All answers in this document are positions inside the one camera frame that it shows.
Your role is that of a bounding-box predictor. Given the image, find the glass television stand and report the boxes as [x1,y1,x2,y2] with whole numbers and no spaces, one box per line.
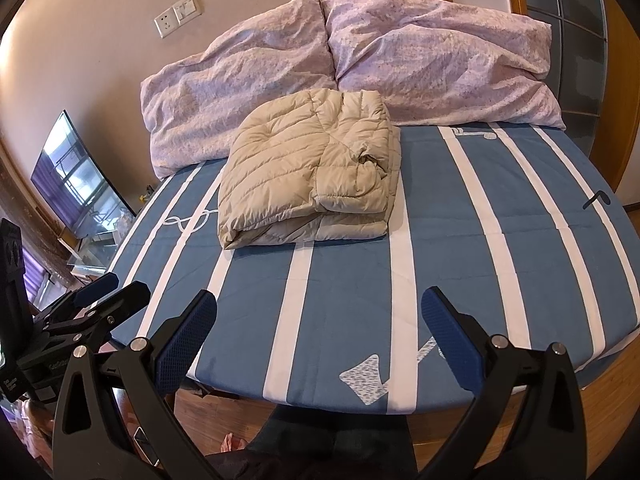
[57,230,123,281]

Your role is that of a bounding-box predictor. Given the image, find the person's legs in dark pants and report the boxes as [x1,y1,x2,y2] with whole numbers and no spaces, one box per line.
[205,400,418,480]

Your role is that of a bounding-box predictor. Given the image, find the white wall light switch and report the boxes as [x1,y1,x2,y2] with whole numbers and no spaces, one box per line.
[172,0,203,25]

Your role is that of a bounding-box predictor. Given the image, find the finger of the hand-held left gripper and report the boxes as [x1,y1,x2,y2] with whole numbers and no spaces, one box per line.
[50,281,152,348]
[32,272,122,330]

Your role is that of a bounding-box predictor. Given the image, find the flat screen television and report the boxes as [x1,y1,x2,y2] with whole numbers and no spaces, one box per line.
[30,109,138,241]

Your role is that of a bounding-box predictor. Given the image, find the beige puffer jacket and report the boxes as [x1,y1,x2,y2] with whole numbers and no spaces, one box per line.
[217,87,403,252]

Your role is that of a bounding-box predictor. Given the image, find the person's left forearm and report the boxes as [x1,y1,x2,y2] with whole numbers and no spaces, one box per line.
[15,400,56,456]

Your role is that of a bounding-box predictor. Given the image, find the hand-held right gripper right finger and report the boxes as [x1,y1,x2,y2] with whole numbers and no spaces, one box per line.
[420,286,586,480]

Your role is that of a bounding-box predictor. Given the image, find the white wall power socket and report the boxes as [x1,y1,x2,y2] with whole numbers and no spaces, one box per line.
[154,9,182,40]

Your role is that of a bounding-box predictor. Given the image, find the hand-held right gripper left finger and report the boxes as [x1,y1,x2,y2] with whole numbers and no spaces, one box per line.
[52,289,236,480]

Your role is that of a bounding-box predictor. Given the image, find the blue white striped bed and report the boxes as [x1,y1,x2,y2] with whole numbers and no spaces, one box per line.
[102,120,640,446]

